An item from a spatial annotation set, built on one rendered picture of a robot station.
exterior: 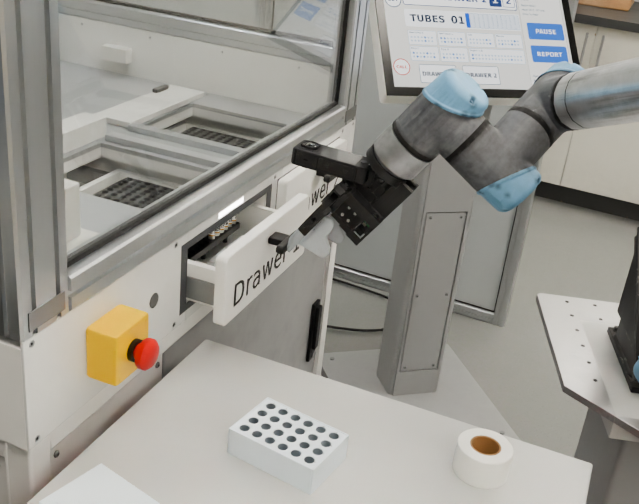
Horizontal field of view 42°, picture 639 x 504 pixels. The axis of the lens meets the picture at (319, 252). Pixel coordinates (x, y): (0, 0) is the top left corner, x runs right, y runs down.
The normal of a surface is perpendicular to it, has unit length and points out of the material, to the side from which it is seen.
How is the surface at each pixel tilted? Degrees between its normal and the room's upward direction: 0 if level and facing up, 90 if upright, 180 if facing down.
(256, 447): 90
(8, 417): 90
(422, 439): 0
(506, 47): 50
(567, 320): 0
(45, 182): 90
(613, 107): 121
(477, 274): 90
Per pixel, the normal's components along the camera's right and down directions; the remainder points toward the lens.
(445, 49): 0.27, -0.23
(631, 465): -0.09, 0.43
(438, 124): -0.35, 0.40
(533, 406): 0.10, -0.90
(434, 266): 0.28, 0.44
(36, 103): 0.92, 0.25
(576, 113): -0.72, 0.63
